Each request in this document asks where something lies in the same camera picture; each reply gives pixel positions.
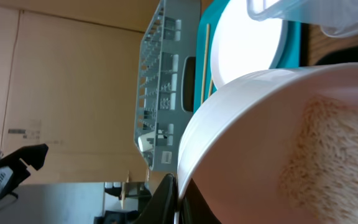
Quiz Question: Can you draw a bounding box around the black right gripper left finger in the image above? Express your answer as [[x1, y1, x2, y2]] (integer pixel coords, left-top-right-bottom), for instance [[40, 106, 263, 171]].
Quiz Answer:
[[134, 174, 177, 224]]

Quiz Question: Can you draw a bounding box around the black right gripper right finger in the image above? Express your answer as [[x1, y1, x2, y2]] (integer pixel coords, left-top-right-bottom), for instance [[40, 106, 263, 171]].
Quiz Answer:
[[178, 180, 221, 224]]

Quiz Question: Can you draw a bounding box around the white bowl with rice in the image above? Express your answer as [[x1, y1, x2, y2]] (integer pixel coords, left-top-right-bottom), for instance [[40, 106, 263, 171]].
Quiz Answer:
[[177, 63, 358, 223]]

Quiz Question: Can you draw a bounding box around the grey dishwasher rack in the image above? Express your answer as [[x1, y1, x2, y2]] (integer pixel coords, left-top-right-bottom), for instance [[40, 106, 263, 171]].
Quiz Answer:
[[134, 0, 201, 172]]

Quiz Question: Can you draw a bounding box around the right wooden chopstick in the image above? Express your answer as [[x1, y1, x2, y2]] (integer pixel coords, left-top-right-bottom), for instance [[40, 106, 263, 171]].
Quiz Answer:
[[208, 78, 214, 97]]

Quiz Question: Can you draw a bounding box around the wooden chopstick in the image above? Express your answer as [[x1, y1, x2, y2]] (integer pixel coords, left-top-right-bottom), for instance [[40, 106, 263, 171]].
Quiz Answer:
[[201, 24, 210, 105], [208, 78, 214, 97]]

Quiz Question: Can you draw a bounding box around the white round plate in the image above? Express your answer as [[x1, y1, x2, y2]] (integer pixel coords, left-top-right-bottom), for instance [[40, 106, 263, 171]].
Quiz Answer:
[[210, 0, 288, 89]]

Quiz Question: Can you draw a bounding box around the teal plastic tray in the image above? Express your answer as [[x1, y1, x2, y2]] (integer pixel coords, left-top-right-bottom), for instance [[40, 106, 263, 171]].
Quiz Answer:
[[193, 1, 301, 110]]

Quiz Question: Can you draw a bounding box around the left wooden chopstick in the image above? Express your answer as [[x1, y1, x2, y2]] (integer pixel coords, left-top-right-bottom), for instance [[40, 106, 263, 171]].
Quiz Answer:
[[201, 24, 210, 105]]

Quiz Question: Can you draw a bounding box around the black flat tray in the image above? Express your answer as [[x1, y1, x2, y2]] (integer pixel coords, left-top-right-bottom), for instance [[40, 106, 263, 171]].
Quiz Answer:
[[300, 23, 358, 68]]

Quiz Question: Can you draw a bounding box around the clear plastic bin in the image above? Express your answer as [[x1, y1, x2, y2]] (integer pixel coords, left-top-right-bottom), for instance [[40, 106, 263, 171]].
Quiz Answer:
[[247, 0, 358, 38]]

